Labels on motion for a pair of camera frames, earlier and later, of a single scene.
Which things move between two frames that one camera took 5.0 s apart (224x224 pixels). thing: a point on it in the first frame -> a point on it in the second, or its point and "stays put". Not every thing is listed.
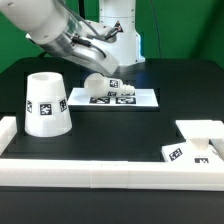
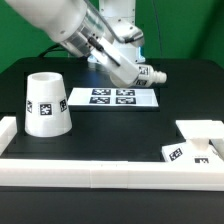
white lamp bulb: [97, 86] -> [147, 76]
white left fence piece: [8, 129] stays put
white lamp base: [198, 149] stays put
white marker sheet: [142, 97] stays put
